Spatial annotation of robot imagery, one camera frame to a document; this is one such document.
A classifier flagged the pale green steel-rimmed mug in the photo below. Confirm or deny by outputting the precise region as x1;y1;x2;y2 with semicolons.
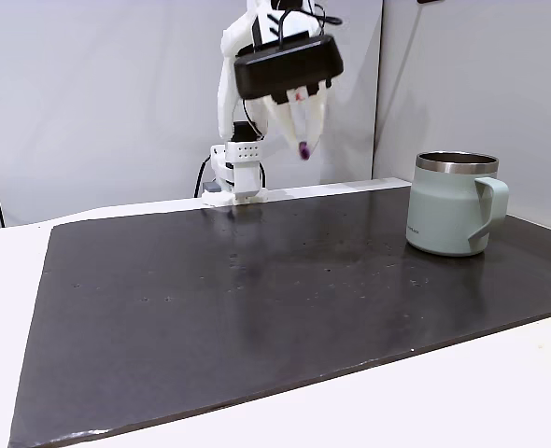
404;150;511;258

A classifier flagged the black glossy table mat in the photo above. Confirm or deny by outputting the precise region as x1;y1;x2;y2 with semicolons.
7;184;551;448

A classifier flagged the black oval camera box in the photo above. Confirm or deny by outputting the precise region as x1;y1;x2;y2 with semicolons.
233;34;346;105

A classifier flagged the black camera cable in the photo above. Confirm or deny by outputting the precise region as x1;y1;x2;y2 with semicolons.
275;0;344;44

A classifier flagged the black base power cable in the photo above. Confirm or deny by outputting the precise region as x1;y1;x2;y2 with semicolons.
192;155;211;199

